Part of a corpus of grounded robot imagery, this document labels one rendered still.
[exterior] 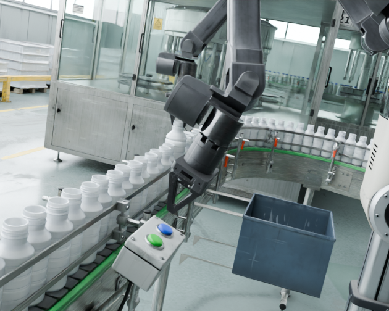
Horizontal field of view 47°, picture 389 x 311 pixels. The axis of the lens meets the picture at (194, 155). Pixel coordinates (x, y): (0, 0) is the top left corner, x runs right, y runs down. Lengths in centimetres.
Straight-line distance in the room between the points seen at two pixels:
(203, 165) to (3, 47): 963
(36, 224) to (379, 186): 75
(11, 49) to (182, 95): 949
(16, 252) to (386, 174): 79
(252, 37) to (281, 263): 98
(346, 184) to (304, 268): 117
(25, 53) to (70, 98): 508
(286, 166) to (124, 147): 249
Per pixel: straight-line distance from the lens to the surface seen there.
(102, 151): 495
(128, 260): 82
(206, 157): 74
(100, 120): 491
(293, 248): 159
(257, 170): 262
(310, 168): 273
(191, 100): 73
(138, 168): 112
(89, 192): 91
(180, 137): 144
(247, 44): 78
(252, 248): 160
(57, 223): 82
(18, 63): 1007
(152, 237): 83
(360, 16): 138
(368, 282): 125
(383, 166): 111
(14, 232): 72
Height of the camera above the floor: 145
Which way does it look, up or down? 13 degrees down
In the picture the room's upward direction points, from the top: 10 degrees clockwise
